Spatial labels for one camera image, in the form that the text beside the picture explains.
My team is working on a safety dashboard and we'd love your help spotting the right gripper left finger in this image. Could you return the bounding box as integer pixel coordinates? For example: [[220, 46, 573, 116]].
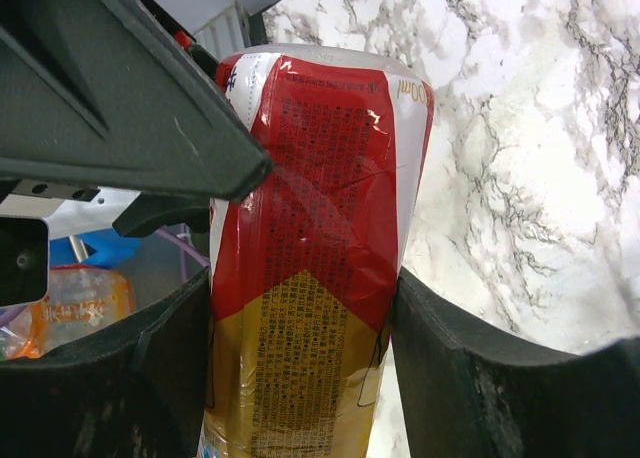
[[1, 270, 209, 457]]

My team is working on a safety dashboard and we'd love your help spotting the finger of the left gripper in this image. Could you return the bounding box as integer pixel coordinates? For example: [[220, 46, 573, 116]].
[[1, 0, 272, 201]]

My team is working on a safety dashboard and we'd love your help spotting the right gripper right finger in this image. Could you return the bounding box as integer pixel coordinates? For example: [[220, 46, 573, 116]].
[[391, 271, 639, 457]]

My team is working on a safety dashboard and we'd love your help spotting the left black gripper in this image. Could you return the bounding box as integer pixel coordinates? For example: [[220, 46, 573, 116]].
[[1, 177, 138, 308]]

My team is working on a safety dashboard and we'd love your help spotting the red gold labelled bottle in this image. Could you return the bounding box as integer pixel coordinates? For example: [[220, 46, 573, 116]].
[[198, 44, 435, 457]]

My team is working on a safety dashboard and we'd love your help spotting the orange labelled bottle in bin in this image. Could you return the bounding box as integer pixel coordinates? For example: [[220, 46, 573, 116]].
[[1, 265, 135, 361]]

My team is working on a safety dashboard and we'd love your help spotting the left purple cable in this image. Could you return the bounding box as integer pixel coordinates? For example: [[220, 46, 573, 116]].
[[154, 227, 211, 269]]

